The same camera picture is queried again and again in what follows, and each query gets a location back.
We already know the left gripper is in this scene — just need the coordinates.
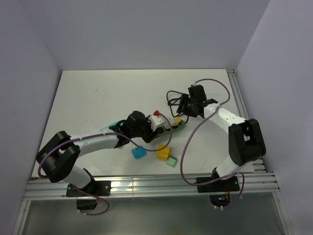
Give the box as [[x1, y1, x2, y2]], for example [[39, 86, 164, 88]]
[[131, 115, 160, 143]]

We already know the black power cord with plug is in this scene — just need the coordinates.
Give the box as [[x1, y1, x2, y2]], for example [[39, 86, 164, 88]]
[[166, 90, 190, 123]]

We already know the green power strip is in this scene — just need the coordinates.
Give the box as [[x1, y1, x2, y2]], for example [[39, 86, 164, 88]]
[[158, 120, 186, 137]]

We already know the small orange plug adapter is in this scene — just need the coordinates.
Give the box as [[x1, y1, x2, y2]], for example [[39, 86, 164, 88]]
[[172, 117, 181, 126]]

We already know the white charger plug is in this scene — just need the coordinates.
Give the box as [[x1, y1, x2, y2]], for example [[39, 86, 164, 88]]
[[163, 122, 171, 130]]

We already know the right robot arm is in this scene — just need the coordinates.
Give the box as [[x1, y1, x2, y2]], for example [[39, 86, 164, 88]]
[[178, 85, 266, 191]]

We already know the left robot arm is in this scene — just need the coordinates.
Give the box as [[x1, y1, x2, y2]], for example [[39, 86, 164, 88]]
[[36, 111, 164, 195]]

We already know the blue plug adapter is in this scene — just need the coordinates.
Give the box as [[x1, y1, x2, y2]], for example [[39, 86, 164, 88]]
[[131, 145, 147, 160]]

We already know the light green plug adapter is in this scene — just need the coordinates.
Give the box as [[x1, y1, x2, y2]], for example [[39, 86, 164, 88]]
[[166, 155, 177, 167]]

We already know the teal triangular power strip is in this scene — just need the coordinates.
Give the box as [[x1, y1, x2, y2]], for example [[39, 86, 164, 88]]
[[100, 120, 122, 132]]

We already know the yellow cube socket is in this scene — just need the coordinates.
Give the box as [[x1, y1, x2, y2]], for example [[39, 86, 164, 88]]
[[156, 146, 170, 161]]

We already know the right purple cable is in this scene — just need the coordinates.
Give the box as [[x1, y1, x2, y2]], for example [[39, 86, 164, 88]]
[[180, 78, 245, 209]]

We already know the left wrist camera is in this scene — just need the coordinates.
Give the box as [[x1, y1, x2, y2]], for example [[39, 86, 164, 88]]
[[148, 110, 165, 131]]

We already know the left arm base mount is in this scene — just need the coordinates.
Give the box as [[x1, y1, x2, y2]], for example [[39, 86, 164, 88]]
[[66, 180, 111, 216]]

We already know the aluminium rail frame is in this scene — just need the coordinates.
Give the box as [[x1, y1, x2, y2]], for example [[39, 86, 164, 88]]
[[12, 69, 294, 235]]

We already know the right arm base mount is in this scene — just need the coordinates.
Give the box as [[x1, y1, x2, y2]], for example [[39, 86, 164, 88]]
[[197, 176, 240, 209]]

